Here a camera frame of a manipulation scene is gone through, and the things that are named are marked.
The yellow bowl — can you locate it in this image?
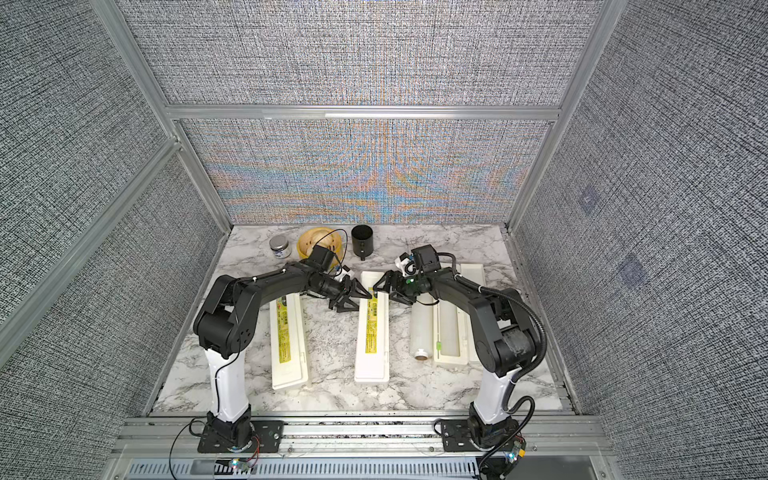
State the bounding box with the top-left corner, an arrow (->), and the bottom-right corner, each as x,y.
297,227 -> 344,262

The white wrap dispenser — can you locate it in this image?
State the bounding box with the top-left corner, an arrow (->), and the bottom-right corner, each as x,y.
433,300 -> 480,367
354,271 -> 390,384
269,293 -> 309,391

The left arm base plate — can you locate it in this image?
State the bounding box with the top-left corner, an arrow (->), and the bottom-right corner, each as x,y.
197,417 -> 285,454

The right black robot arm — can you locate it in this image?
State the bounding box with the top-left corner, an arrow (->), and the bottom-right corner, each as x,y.
372,245 -> 548,451

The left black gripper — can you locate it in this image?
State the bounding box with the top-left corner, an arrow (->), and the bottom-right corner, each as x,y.
313,275 -> 373,314

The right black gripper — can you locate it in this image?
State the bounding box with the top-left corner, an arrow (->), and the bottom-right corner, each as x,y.
372,270 -> 425,304

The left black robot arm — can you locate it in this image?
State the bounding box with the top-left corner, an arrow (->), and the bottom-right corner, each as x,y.
193,261 -> 373,453

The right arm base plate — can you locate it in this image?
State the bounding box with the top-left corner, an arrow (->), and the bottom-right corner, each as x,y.
433,418 -> 519,453

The small silver lidded jar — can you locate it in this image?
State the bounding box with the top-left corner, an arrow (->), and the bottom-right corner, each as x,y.
269,234 -> 291,259

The black cup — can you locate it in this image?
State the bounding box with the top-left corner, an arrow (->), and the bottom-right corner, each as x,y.
351,224 -> 374,261

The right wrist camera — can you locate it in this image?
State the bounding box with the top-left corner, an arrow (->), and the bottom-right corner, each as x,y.
395,245 -> 441,277

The aluminium front rail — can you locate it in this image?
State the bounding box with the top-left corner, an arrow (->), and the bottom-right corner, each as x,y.
102,411 -> 623,479

